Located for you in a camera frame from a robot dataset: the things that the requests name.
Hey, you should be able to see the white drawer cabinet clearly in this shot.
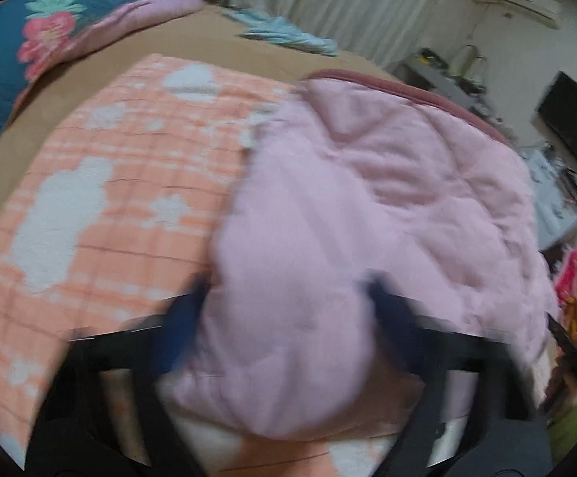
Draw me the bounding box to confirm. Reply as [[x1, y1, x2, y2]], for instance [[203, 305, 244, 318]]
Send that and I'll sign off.
[[517, 142, 577, 253]]

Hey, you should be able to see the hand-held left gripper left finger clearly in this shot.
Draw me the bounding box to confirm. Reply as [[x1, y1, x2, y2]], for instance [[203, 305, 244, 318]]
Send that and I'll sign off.
[[25, 275, 217, 477]]

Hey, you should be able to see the black monitor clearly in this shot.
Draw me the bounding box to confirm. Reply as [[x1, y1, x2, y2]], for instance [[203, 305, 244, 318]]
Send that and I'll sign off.
[[537, 71, 577, 183]]

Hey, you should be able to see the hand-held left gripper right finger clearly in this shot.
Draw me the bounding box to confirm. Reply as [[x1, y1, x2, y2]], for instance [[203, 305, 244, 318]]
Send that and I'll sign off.
[[365, 272, 555, 477]]

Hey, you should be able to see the grey desk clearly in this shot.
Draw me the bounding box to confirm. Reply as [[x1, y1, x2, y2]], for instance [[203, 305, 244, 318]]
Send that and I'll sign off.
[[390, 47, 515, 127]]

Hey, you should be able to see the orange checked blanket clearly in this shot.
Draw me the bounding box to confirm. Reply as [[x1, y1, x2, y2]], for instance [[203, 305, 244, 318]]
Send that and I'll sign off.
[[0, 52, 473, 477]]

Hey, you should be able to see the blue floral quilt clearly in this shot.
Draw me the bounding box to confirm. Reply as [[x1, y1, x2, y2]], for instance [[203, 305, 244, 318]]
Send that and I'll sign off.
[[0, 0, 207, 156]]

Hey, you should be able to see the person's right hand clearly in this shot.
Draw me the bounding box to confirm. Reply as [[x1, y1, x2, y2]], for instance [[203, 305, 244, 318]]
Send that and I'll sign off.
[[542, 355, 577, 413]]

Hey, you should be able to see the tan bed sheet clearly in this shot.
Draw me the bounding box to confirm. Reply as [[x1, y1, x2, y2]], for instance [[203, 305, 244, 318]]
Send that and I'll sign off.
[[0, 5, 406, 279]]

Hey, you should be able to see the light blue cloth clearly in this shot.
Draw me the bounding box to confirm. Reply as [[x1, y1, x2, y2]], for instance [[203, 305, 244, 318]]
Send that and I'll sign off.
[[226, 9, 340, 58]]

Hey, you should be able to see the white curtain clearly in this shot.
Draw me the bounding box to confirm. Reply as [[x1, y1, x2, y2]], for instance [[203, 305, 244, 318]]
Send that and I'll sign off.
[[204, 0, 475, 68]]

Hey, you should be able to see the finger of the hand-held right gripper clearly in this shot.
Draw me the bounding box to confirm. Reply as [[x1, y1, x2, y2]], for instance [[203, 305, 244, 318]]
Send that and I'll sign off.
[[547, 312, 577, 397]]

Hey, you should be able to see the white air conditioner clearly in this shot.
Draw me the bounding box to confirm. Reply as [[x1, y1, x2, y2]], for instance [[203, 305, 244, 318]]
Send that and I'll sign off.
[[496, 0, 563, 28]]

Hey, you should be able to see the pink quilted jacket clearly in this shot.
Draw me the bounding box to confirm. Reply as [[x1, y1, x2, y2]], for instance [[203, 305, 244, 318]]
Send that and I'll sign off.
[[171, 68, 563, 442]]

